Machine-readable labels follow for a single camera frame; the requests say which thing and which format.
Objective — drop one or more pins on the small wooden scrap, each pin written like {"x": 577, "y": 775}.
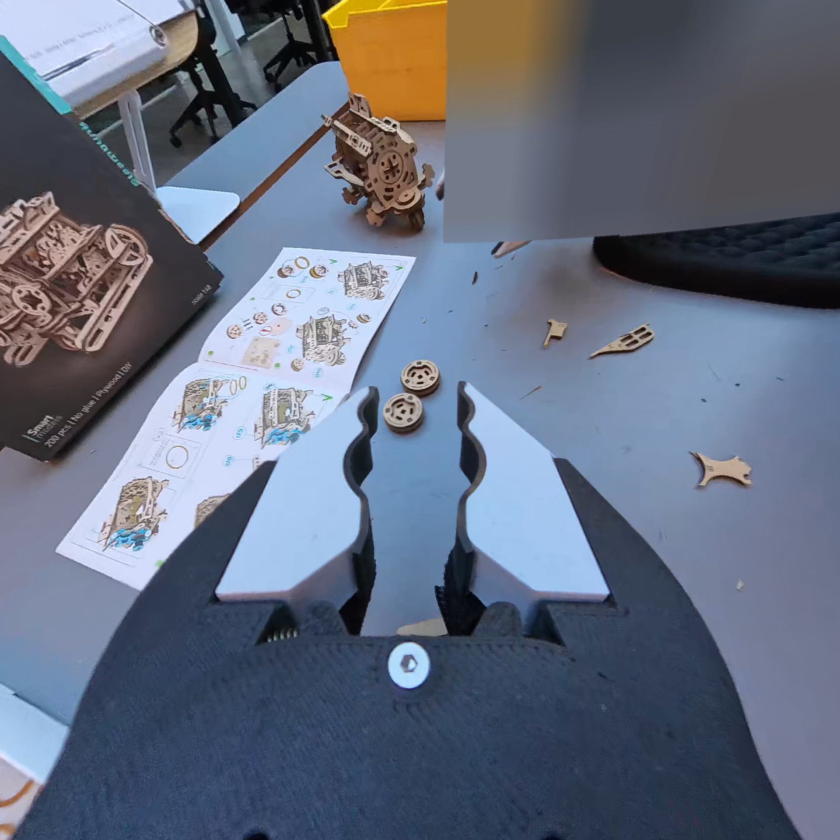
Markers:
{"x": 553, "y": 331}

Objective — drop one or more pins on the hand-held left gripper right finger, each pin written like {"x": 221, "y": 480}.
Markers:
{"x": 525, "y": 525}

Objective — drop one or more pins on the assembled wooden model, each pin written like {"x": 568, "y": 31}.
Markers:
{"x": 384, "y": 170}

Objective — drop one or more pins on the yellow plastic bin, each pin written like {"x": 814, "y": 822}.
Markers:
{"x": 394, "y": 65}

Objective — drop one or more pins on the white desk leg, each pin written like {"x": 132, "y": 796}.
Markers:
{"x": 235, "y": 33}

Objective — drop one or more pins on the white stand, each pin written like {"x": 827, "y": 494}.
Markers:
{"x": 197, "y": 213}

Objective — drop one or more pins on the wooden desk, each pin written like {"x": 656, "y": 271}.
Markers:
{"x": 177, "y": 59}

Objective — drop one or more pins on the pointed wooden piece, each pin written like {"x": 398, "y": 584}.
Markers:
{"x": 627, "y": 341}

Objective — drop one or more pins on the dark model kit box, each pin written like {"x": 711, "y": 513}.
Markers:
{"x": 98, "y": 197}

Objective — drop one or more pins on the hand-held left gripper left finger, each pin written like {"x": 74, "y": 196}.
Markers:
{"x": 295, "y": 525}

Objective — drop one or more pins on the thin wooden sliver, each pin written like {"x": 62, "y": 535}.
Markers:
{"x": 530, "y": 392}

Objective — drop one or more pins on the round wooden wheel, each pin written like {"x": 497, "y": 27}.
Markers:
{"x": 403, "y": 413}
{"x": 421, "y": 378}

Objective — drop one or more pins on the black office chair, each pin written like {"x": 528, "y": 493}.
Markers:
{"x": 302, "y": 46}
{"x": 210, "y": 98}

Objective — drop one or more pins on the black padded wrist rest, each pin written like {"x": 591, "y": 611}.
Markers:
{"x": 722, "y": 269}

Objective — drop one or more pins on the star-shaped wooden scrap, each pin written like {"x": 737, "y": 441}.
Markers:
{"x": 722, "y": 469}

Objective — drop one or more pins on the illustrated instruction booklet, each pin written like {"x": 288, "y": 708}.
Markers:
{"x": 315, "y": 308}

